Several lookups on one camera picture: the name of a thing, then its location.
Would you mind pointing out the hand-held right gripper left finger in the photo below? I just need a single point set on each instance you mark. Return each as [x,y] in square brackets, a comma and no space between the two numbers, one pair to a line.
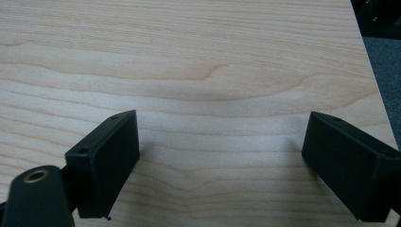
[105,164]

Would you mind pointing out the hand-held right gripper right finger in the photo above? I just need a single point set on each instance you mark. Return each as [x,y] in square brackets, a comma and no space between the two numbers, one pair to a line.
[350,167]

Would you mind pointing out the black metal stand base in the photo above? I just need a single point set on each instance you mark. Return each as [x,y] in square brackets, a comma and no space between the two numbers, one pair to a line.
[378,15]

